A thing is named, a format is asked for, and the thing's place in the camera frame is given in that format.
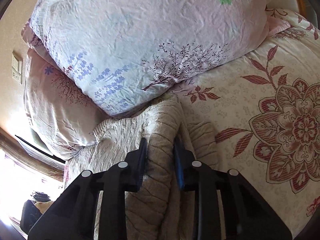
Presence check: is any dark bedside monitor screen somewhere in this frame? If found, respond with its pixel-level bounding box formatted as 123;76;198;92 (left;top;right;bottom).
15;128;66;164

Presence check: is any pink floral left pillow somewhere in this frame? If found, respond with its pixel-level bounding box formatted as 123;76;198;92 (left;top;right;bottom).
24;49;108;161

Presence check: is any window with wooden frame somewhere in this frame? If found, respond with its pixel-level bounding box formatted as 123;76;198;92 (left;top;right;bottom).
1;130;63;238

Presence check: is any beige cable knit sweater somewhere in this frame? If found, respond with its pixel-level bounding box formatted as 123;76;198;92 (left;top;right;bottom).
63;94;218;239

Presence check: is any floral bed sheet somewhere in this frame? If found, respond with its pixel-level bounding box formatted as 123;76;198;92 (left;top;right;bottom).
164;9;319;239

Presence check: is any white wall switch socket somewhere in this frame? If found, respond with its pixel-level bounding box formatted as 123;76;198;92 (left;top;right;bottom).
11;51;23;85

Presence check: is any pink lavender print right pillow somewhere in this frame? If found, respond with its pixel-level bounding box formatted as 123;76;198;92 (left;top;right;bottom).
21;0;290;115

